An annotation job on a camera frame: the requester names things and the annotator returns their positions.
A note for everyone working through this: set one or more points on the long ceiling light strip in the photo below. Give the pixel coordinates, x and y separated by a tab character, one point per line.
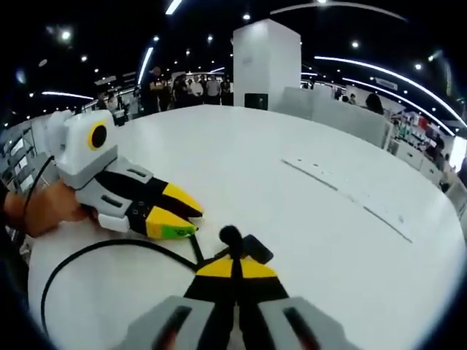
394	78

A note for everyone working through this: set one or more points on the group of standing people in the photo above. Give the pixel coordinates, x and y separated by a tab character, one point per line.
204	89

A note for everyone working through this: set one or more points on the white drawer cabinet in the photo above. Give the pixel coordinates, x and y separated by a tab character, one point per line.
18	156

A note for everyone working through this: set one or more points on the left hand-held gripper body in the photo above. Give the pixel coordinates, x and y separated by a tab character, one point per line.
78	149

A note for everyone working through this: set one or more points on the short ceiling light strip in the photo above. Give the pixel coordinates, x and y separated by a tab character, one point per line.
146	65

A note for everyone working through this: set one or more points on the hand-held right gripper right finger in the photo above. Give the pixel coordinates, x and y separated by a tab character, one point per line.
284	321

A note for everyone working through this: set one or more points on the person's left hand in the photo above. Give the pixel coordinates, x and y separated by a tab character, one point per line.
54	209

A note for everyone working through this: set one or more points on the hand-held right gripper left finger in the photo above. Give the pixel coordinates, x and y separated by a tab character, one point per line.
182	321

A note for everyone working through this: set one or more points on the black box on pillar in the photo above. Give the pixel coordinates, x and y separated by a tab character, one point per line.
257	101

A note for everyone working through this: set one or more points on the white office partitions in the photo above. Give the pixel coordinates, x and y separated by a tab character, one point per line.
328	109

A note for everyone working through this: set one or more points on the white desk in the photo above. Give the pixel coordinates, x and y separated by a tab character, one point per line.
255	164

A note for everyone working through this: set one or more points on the large white pillar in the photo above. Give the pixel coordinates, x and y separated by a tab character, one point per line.
266	62

